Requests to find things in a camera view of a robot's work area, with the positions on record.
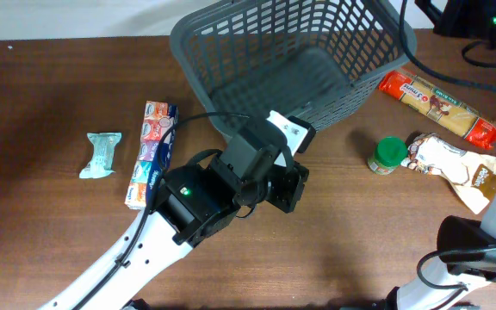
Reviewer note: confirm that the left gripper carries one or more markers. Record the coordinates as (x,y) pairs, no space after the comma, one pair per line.
(296,177)

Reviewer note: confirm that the grey plastic mesh basket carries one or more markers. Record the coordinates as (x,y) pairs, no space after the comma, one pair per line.
(316,60)

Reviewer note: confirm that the green lidded jar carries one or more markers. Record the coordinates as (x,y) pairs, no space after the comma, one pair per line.
(387,156)

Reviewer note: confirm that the beige Pantree snack bag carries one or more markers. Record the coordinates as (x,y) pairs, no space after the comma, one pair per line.
(471,175)

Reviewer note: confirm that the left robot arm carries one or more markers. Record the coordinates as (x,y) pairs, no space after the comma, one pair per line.
(192,203)

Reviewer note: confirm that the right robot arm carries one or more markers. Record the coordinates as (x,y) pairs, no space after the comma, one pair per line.
(465,259)

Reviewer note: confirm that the Kleenex tissue multipack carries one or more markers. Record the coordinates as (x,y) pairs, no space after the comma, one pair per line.
(158,118)

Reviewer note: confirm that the small teal wrapped packet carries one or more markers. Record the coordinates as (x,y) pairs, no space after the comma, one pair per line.
(100,165)

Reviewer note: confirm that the red spaghetti pasta package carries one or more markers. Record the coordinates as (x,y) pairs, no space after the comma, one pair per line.
(440,106)

